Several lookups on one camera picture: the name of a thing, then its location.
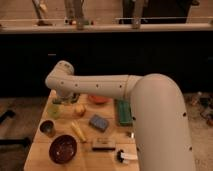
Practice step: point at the orange bowl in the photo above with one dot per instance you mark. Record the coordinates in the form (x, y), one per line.
(98, 99)

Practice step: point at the dark red bowl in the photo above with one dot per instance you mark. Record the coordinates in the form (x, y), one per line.
(63, 149)

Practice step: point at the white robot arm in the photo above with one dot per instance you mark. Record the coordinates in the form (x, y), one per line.
(160, 120)

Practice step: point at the yellow onion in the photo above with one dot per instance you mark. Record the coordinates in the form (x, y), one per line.
(79, 109)

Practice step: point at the green plastic cup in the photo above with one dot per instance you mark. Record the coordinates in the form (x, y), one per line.
(53, 111)

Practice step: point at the green plastic tray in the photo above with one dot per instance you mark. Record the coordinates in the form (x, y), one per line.
(124, 113)

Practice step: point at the wooden block eraser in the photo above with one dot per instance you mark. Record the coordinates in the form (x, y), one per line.
(103, 144)

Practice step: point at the blue sponge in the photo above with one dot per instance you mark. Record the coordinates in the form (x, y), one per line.
(99, 123)

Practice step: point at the white dish brush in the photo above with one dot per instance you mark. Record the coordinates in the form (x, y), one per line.
(123, 157)

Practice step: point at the green pepper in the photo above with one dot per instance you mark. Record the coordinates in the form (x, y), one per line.
(62, 101)

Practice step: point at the dark grape bunch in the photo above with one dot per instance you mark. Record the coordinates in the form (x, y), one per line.
(75, 98)

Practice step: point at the small metal cup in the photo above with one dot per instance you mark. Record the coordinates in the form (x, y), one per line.
(47, 128)

